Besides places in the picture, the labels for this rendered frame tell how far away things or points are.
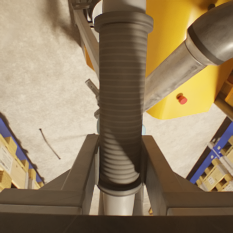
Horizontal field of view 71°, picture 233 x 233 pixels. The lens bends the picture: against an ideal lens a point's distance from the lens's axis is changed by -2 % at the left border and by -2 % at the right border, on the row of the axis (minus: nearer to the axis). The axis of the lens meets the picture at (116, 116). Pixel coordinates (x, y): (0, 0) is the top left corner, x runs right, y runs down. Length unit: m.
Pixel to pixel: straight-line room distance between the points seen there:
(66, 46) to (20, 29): 0.33
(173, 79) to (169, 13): 0.31
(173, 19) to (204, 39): 0.30
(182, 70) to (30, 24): 1.22
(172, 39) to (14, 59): 1.24
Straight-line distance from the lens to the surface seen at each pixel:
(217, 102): 1.02
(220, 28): 0.41
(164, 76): 0.47
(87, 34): 0.66
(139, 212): 0.18
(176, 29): 0.69
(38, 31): 1.48
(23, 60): 1.58
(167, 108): 0.86
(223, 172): 3.72
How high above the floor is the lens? 1.41
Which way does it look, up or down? 44 degrees down
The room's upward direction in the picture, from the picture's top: 158 degrees clockwise
